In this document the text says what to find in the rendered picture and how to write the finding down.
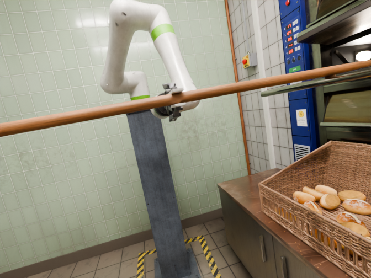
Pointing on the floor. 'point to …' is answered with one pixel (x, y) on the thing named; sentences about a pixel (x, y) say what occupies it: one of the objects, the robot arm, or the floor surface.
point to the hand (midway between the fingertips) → (176, 98)
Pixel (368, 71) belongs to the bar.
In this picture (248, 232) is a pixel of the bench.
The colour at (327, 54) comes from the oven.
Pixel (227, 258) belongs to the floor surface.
